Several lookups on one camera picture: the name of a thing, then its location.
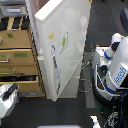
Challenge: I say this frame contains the white fridge door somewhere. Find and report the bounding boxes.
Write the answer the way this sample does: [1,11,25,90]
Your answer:
[34,0,92,102]

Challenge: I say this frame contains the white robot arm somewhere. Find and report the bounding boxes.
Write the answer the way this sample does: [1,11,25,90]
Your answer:
[0,83,19,119]

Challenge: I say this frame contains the white robot base front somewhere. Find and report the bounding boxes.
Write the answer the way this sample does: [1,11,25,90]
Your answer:
[36,115,102,128]

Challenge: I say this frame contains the green android sticker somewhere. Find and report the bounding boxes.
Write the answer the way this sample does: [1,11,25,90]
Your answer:
[59,33,68,53]

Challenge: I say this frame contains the wooden drawer cabinet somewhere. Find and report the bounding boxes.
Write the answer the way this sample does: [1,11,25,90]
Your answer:
[0,17,45,97]

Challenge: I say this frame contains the white blue Fetch robot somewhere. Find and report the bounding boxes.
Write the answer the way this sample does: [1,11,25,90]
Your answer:
[92,33,128,105]

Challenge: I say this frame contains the grey box on cabinet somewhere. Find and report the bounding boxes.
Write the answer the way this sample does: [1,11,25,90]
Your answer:
[0,6,27,17]

